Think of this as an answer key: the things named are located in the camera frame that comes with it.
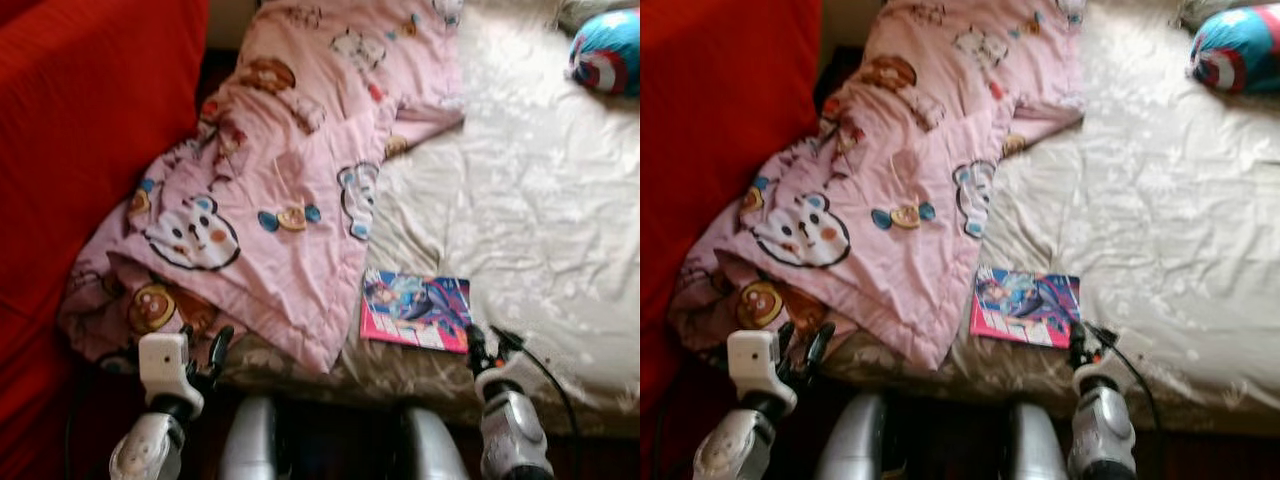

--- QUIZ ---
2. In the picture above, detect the colourful comic book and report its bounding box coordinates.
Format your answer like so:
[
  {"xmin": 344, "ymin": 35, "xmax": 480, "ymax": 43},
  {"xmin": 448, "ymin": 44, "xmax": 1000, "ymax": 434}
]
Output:
[
  {"xmin": 970, "ymin": 265, "xmax": 1083, "ymax": 349},
  {"xmin": 360, "ymin": 268, "xmax": 473, "ymax": 353}
]

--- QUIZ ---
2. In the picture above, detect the grey right robot leg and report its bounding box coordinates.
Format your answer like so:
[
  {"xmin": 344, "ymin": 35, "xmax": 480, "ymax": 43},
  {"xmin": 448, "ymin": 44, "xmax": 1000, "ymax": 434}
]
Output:
[
  {"xmin": 400, "ymin": 403, "xmax": 471, "ymax": 480},
  {"xmin": 1005, "ymin": 400, "xmax": 1071, "ymax": 480}
]

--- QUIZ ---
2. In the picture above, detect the bed with beige floral sheet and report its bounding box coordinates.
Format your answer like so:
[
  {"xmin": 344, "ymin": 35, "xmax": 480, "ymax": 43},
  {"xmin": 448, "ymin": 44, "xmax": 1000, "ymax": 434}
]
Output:
[
  {"xmin": 215, "ymin": 0, "xmax": 641, "ymax": 441},
  {"xmin": 820, "ymin": 0, "xmax": 1280, "ymax": 436}
]

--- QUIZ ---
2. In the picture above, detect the pink cartoon bear blanket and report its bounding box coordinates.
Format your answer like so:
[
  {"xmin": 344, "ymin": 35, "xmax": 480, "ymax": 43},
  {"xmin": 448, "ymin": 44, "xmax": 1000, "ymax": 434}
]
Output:
[
  {"xmin": 55, "ymin": 0, "xmax": 468, "ymax": 376},
  {"xmin": 668, "ymin": 0, "xmax": 1089, "ymax": 373}
]

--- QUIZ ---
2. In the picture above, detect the red fabric cover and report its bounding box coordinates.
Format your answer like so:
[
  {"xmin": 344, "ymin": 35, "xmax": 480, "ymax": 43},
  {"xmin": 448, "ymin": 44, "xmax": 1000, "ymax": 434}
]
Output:
[
  {"xmin": 0, "ymin": 0, "xmax": 211, "ymax": 480},
  {"xmin": 640, "ymin": 0, "xmax": 823, "ymax": 421}
]

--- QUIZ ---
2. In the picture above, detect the red white blue bolster pillow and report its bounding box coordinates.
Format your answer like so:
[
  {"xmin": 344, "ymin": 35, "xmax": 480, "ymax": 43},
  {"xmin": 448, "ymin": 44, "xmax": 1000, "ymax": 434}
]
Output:
[
  {"xmin": 568, "ymin": 8, "xmax": 641, "ymax": 98},
  {"xmin": 1188, "ymin": 5, "xmax": 1280, "ymax": 96}
]

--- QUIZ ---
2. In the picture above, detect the pale beige pillow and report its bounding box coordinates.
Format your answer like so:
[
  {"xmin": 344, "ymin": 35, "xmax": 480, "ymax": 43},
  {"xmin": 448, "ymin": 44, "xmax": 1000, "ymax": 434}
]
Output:
[
  {"xmin": 1175, "ymin": 0, "xmax": 1280, "ymax": 29},
  {"xmin": 555, "ymin": 0, "xmax": 641, "ymax": 31}
]

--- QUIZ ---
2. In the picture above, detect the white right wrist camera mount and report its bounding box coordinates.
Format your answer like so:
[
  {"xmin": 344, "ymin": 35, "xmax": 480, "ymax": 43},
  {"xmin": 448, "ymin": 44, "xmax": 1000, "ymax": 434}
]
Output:
[
  {"xmin": 1072, "ymin": 356, "xmax": 1131, "ymax": 398},
  {"xmin": 473, "ymin": 350, "xmax": 536, "ymax": 403}
]

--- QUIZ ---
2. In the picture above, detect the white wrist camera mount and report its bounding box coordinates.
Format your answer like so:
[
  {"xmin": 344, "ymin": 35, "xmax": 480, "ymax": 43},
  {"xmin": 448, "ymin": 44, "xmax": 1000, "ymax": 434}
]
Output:
[
  {"xmin": 138, "ymin": 332, "xmax": 193, "ymax": 419},
  {"xmin": 1072, "ymin": 356, "xmax": 1131, "ymax": 398},
  {"xmin": 727, "ymin": 330, "xmax": 783, "ymax": 416},
  {"xmin": 473, "ymin": 350, "xmax": 536, "ymax": 403}
]

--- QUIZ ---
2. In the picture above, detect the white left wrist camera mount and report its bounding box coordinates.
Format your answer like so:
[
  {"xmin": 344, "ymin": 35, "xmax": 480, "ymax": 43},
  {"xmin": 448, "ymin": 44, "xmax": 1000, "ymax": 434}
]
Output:
[
  {"xmin": 727, "ymin": 330, "xmax": 783, "ymax": 416},
  {"xmin": 138, "ymin": 332, "xmax": 193, "ymax": 419}
]

